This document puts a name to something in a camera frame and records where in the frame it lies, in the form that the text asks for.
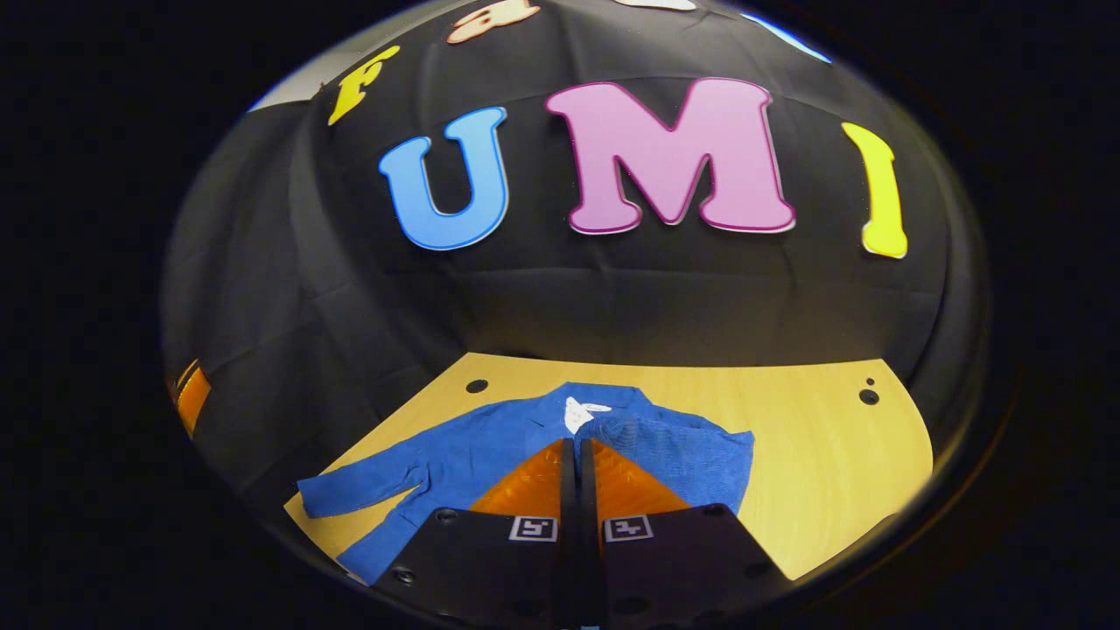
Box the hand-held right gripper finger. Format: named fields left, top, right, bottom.
left=371, top=437, right=581, bottom=630
left=578, top=437, right=790, bottom=630

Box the blue button shirt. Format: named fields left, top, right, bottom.
left=296, top=381, right=756, bottom=585

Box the black backdrop cloth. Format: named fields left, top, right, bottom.
left=162, top=0, right=990, bottom=526

